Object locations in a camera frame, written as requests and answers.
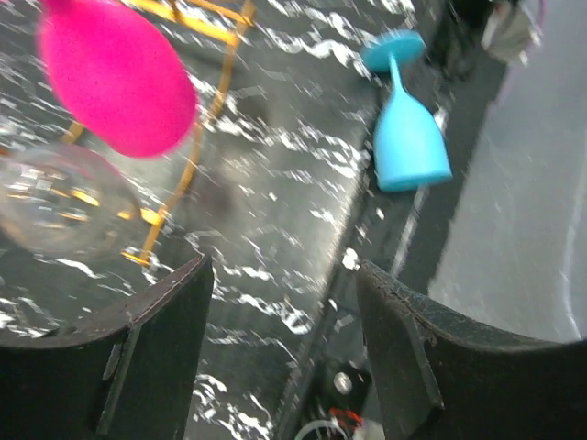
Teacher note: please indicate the blue plastic wine glass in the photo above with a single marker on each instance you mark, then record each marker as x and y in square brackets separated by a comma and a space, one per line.
[409, 148]

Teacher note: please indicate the black base rail with electronics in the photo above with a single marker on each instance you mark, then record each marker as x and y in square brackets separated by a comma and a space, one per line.
[403, 234]

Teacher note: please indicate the magenta plastic wine glass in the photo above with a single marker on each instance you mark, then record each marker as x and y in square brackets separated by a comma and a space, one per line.
[117, 75]

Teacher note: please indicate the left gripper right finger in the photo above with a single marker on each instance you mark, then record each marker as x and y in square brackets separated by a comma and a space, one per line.
[439, 374]

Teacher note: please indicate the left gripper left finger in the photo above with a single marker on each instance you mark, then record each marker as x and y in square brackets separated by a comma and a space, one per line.
[125, 372]

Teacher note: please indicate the gold wire wine glass rack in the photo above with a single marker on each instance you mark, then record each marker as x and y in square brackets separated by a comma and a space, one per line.
[170, 12]

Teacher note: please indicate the clear wine glass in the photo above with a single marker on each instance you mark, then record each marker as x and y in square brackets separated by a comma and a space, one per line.
[66, 201]

